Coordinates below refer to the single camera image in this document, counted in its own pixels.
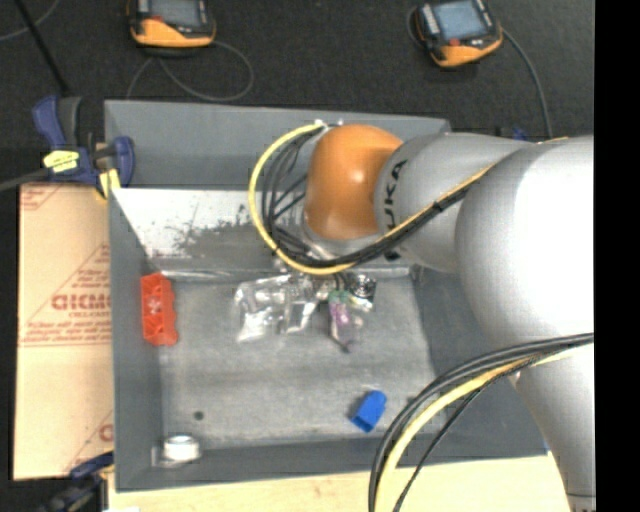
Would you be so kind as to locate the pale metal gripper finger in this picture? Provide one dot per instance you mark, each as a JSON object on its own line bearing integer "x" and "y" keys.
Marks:
{"x": 295, "y": 320}
{"x": 260, "y": 294}

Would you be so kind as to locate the grey metal bin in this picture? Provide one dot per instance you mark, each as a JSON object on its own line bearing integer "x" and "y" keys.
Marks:
{"x": 280, "y": 380}

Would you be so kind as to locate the orange-red ribbed block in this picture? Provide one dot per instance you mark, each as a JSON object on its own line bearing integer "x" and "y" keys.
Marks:
{"x": 159, "y": 310}

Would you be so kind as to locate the blue block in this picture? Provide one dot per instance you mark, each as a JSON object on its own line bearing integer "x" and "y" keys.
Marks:
{"x": 369, "y": 411}

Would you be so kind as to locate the brown cardboard board, red print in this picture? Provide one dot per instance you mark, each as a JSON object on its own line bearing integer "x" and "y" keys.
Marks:
{"x": 60, "y": 320}

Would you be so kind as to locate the black cylinder on white bracket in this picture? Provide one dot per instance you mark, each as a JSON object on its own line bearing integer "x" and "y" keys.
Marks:
{"x": 363, "y": 289}

